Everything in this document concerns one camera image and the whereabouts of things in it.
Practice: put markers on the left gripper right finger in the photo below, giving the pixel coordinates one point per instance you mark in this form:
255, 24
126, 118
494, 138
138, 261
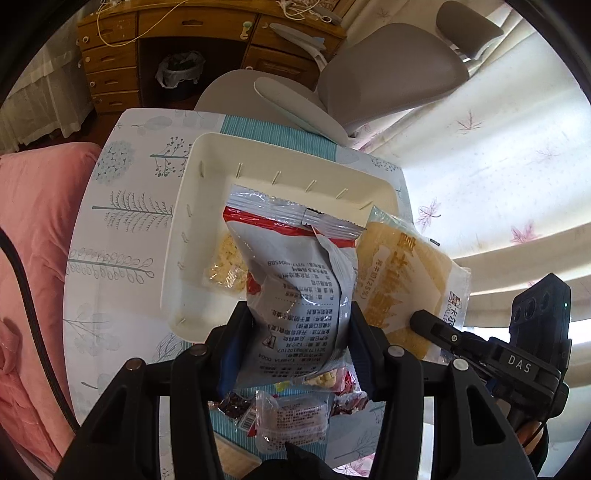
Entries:
411, 415

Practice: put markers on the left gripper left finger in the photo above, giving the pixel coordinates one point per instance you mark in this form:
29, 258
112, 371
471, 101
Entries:
119, 437

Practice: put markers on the yellow cheese cake pack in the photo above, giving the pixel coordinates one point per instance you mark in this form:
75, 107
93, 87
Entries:
401, 272

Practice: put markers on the clear printed pastry pack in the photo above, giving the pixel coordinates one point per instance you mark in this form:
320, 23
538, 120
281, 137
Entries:
300, 420

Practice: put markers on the rice cracker clear pack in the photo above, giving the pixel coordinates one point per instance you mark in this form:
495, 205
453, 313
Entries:
228, 269

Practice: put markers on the silver red snack bag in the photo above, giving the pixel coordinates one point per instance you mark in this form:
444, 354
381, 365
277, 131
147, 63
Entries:
302, 272

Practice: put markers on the brown paper snack pack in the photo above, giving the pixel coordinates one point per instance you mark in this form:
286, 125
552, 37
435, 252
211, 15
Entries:
235, 461

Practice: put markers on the red white small sachet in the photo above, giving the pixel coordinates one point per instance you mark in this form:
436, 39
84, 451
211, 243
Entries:
247, 423

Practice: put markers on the white plastic storage bin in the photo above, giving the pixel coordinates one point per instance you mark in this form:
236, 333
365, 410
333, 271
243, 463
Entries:
349, 187

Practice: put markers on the floral curtain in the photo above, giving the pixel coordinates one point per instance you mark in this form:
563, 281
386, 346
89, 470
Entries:
499, 174

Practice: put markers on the patterned tablecloth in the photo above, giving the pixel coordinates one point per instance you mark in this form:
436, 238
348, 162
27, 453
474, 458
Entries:
111, 310

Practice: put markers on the pink bed quilt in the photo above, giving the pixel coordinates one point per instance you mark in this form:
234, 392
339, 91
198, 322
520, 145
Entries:
41, 192

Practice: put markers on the grey office chair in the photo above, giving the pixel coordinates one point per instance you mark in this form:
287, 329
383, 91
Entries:
397, 68

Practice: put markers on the lace covered piano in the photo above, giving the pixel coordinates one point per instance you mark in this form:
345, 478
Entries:
51, 94

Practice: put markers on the trash bin under desk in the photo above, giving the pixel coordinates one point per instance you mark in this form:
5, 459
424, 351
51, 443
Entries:
178, 68

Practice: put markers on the wooden desk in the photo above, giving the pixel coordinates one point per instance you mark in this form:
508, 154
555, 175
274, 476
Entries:
122, 47

